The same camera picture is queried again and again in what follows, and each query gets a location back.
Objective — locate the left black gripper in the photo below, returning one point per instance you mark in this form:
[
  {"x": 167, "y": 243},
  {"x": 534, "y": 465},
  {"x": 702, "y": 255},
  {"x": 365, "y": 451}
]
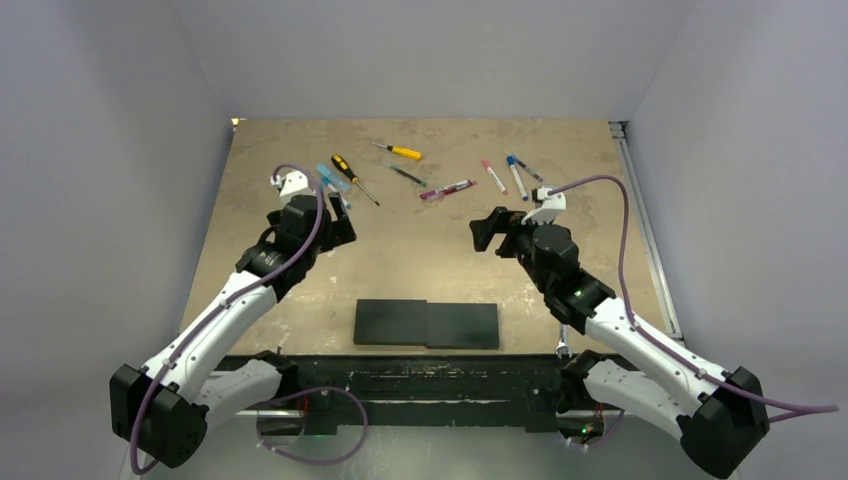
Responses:
[{"x": 336, "y": 231}]

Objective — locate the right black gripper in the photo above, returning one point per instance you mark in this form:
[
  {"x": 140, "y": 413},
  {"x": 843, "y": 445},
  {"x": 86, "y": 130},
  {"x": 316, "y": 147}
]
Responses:
[{"x": 500, "y": 221}]

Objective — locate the pink cap white marker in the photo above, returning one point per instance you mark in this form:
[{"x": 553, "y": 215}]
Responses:
[{"x": 498, "y": 182}]

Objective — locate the blue white marker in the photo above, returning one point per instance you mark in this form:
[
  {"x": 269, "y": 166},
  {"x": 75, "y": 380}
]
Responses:
[{"x": 513, "y": 165}]

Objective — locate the dark blue gel pen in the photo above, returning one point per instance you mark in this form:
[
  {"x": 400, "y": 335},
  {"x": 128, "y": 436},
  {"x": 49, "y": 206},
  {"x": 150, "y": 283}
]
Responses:
[{"x": 525, "y": 167}]

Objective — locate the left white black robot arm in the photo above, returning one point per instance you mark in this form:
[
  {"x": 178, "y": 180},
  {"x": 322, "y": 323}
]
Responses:
[{"x": 165, "y": 407}]

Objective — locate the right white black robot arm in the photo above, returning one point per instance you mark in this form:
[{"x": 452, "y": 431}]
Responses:
[{"x": 713, "y": 413}]

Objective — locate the light blue cap marker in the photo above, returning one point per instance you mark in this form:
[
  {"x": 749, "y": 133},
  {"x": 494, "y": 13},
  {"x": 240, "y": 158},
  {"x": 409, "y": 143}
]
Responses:
[{"x": 333, "y": 189}]

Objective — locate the black yellow screwdriver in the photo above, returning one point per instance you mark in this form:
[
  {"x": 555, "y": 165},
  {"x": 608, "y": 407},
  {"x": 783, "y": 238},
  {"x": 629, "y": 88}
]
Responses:
[{"x": 343, "y": 167}]

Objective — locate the magenta cap marker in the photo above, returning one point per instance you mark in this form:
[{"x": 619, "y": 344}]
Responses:
[{"x": 440, "y": 192}]

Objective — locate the black rectangular block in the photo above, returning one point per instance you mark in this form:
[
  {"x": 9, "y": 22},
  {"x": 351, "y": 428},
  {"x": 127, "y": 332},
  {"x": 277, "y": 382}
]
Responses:
[{"x": 419, "y": 323}]

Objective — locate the silver wrench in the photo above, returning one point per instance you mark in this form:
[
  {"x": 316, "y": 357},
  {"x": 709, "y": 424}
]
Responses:
[{"x": 563, "y": 348}]

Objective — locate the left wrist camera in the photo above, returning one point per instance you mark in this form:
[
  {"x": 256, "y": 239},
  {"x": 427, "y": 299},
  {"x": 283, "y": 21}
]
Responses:
[{"x": 292, "y": 184}]

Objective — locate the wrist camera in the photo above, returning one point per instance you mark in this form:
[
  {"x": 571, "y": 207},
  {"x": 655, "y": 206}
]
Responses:
[
  {"x": 549, "y": 204},
  {"x": 292, "y": 184}
]

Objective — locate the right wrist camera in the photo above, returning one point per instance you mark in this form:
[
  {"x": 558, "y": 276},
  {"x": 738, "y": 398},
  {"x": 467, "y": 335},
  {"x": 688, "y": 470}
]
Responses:
[{"x": 549, "y": 204}]

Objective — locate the yellow handle screwdriver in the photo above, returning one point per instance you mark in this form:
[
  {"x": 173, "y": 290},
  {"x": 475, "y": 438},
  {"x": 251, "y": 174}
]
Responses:
[{"x": 400, "y": 151}]

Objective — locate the aluminium side rail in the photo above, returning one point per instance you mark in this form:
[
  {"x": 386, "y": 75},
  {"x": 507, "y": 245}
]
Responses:
[{"x": 672, "y": 327}]

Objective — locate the black base frame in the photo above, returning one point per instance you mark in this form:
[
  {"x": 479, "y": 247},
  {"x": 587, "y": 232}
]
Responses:
[{"x": 505, "y": 390}]

